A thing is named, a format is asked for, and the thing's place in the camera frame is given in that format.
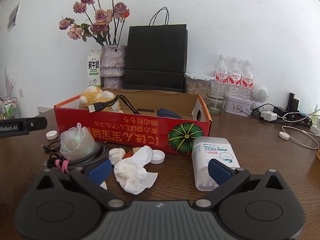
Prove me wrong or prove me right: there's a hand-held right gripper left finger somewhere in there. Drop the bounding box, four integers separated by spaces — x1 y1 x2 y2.
35 159 125 209

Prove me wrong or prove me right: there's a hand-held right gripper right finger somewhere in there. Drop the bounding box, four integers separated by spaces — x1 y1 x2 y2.
192 158 285 209

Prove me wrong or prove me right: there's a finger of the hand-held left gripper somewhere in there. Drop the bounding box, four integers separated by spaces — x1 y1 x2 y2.
19 117 48 132

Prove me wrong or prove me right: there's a braided cable with pink tie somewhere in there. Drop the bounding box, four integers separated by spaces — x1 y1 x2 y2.
42 141 110 174

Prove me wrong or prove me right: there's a white cotton swab box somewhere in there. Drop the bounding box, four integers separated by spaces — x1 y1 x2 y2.
191 136 240 192

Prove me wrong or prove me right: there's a small white tissue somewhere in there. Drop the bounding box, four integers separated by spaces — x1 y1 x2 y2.
108 148 126 165

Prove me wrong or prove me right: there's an iridescent plastic bag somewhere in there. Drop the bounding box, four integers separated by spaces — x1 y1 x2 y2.
59 122 98 160

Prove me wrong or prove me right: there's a red cardboard box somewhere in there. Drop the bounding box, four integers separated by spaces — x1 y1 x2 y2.
54 87 213 157

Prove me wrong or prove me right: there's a white plastic lid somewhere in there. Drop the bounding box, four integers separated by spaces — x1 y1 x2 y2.
149 149 166 164

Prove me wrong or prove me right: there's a black multi-head cable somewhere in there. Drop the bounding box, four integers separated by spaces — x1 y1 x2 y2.
87 94 141 115

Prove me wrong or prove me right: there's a yellow spotted plush toy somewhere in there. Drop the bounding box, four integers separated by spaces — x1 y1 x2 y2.
79 85 124 113

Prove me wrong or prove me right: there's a navy blue soft case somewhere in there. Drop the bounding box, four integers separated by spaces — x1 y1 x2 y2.
156 108 183 120

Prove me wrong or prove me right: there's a clear container of seeds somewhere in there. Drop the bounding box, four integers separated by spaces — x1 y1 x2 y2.
184 72 213 103

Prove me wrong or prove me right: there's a white flat carton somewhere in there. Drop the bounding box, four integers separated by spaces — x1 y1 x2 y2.
37 106 56 117

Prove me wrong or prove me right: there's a white tin box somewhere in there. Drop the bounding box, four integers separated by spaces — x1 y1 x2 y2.
224 96 252 117

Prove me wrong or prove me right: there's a clear glass jar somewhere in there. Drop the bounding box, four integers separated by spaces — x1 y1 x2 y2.
206 81 229 114

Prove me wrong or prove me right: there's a white charger block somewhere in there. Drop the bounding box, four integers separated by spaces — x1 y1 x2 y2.
261 111 278 122

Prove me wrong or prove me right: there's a white green milk carton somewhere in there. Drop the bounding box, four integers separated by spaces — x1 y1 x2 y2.
87 49 102 87

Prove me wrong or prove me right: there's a black power strip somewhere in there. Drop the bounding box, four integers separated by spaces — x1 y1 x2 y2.
272 106 313 126

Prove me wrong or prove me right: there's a white round speaker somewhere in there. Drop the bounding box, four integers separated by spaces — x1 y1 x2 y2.
250 84 270 110

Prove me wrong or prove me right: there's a water bottle with red label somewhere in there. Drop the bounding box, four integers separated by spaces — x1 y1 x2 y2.
214 54 229 83
241 60 254 88
228 57 242 86

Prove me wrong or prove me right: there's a black power adapter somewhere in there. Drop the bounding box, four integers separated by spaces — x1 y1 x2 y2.
287 92 300 112

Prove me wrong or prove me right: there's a purple stone vase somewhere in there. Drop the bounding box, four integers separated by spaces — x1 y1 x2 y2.
100 45 127 89

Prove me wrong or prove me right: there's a small clear spray bottle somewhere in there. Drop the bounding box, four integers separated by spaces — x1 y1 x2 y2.
312 104 320 125

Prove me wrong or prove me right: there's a dried rose bouquet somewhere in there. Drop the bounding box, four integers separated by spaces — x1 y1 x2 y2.
59 0 130 47

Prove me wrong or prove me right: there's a black paper bag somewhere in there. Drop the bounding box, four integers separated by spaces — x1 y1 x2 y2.
124 7 188 93

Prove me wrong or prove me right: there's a wire rack with bottles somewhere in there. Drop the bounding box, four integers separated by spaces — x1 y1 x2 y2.
0 96 20 120

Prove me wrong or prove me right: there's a white cable with round puck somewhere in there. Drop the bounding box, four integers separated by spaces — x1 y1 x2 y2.
279 125 320 151

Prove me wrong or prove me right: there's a wall poster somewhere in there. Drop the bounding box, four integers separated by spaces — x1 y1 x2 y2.
7 1 21 33

